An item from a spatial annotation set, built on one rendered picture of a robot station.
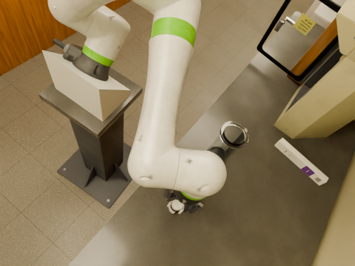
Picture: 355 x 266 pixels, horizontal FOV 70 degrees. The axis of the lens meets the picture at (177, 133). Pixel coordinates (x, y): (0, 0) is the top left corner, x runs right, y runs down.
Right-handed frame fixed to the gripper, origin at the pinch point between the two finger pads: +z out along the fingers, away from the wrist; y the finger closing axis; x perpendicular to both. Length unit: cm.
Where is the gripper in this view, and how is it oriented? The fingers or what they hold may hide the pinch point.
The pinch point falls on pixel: (176, 205)
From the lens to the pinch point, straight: 95.1
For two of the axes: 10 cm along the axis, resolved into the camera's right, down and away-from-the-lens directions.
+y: -8.6, -5.1, 0.8
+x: -4.8, 7.2, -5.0
